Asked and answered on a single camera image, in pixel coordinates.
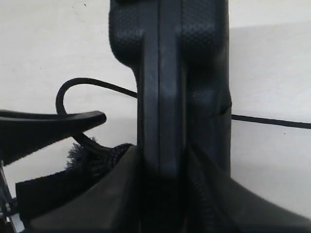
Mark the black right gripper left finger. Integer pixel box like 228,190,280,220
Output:
30,146,141,233

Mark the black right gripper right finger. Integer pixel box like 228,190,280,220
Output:
187,146,311,233

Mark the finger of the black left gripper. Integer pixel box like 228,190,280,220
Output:
0,110,106,166

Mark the black cord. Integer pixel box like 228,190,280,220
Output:
55,77,311,175

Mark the black plastic case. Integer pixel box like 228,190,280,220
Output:
109,0,232,233

